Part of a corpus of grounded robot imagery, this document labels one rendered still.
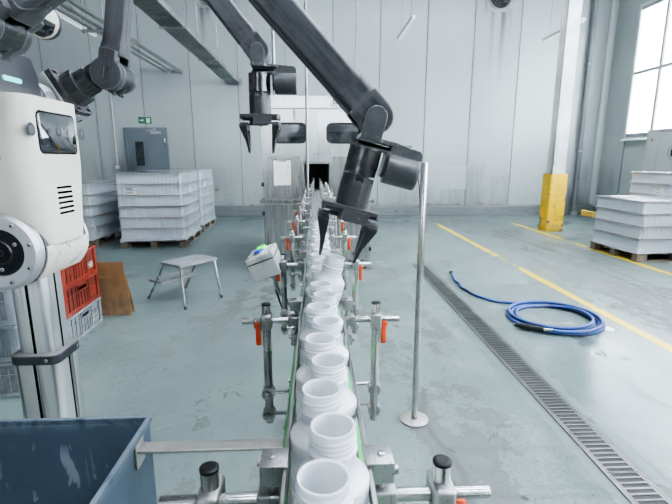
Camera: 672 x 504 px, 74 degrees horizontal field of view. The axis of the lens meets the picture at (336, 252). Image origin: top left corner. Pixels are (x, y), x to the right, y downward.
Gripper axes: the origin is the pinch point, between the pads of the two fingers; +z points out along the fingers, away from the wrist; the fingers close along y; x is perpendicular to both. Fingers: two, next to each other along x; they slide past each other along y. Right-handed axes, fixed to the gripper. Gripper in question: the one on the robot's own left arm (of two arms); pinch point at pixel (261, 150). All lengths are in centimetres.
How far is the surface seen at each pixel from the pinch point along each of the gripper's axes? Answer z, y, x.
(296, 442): 28, -13, 88
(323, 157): -1, -21, -426
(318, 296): 23, -15, 58
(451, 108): -121, -333, -977
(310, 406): 24, -15, 88
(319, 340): 24, -16, 73
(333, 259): 20, -18, 47
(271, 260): 29.9, -2.3, 3.4
